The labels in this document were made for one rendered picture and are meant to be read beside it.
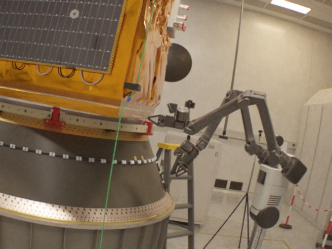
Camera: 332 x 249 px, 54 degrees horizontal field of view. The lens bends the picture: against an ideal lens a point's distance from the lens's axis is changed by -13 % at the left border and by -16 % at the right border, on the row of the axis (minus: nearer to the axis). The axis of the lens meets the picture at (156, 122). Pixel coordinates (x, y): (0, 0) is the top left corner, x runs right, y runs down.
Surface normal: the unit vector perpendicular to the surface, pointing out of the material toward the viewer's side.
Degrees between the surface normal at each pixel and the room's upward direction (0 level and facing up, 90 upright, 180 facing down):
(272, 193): 100
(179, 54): 90
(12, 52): 90
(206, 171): 90
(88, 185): 62
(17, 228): 90
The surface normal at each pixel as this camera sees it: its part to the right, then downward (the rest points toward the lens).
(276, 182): 0.07, 0.04
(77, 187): 0.54, -0.36
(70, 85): -0.14, 0.19
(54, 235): 0.43, 0.11
